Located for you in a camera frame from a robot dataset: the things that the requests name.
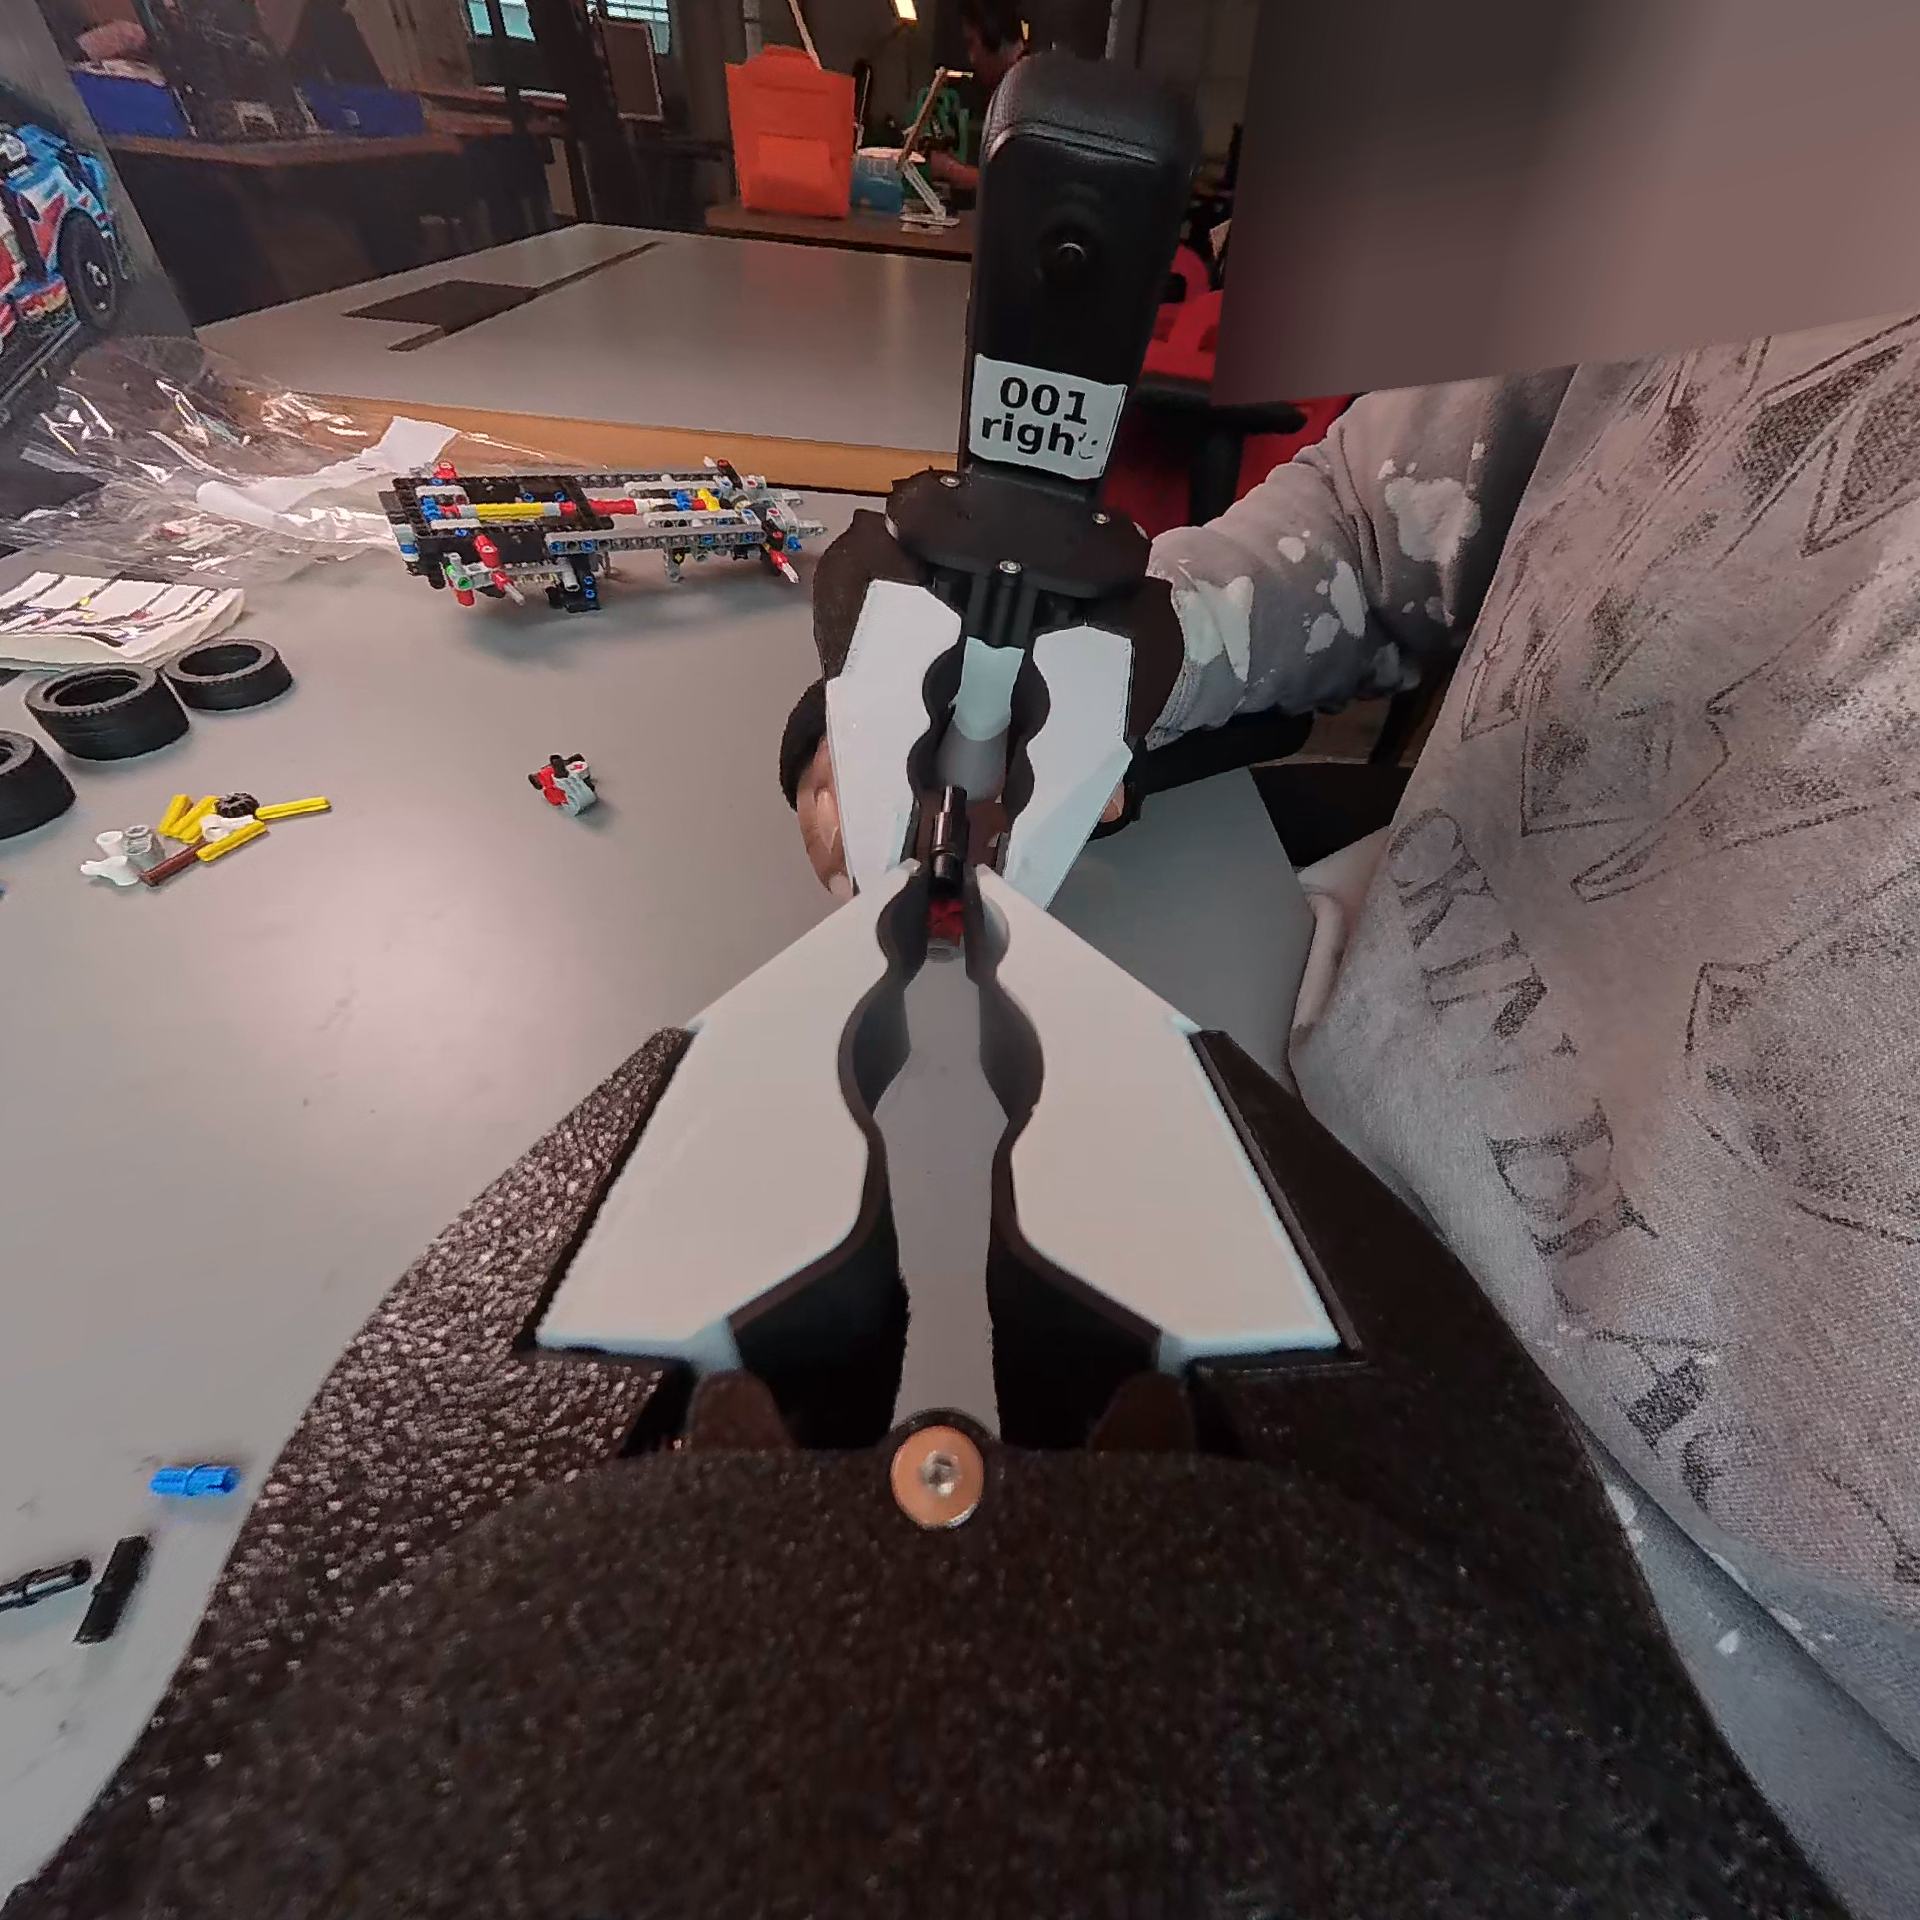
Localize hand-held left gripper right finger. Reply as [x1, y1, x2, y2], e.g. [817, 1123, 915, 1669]
[966, 867, 1343, 1369]

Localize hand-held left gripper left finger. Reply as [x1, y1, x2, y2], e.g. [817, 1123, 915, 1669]
[536, 867, 916, 1369]

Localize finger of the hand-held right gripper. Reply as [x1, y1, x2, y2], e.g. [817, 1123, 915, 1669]
[822, 584, 966, 898]
[991, 623, 1139, 912]

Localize red ringed grey brick assembly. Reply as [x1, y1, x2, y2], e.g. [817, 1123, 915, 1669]
[915, 787, 974, 952]

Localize toy brick car chassis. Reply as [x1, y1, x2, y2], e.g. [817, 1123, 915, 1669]
[388, 456, 829, 619]

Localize person's right forearm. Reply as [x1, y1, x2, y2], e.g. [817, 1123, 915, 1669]
[1139, 370, 1571, 752]

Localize grey desk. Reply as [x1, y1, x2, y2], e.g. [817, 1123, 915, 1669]
[0, 386, 1307, 1774]

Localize person's right hand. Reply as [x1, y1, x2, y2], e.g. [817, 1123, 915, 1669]
[796, 763, 868, 898]

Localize red plastic stool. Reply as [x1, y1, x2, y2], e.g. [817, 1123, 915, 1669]
[1150, 248, 1233, 389]
[1106, 395, 1355, 532]

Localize adjoining grey table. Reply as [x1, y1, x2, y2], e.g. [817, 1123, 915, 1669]
[207, 219, 974, 453]

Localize person's grey printed sweatshirt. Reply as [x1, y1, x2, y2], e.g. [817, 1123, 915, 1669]
[1288, 308, 1920, 1920]

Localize pile of yellow white toy parts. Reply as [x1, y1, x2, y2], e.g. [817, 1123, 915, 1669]
[84, 794, 328, 893]

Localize clear plastic bag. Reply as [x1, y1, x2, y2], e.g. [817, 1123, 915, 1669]
[0, 337, 497, 594]

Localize white printed leaflet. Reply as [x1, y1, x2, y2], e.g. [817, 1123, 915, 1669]
[0, 566, 246, 674]

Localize wooden workbench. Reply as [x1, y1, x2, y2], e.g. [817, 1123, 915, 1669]
[106, 83, 572, 305]

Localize printed toy car box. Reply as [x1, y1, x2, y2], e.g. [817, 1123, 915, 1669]
[0, 0, 199, 453]

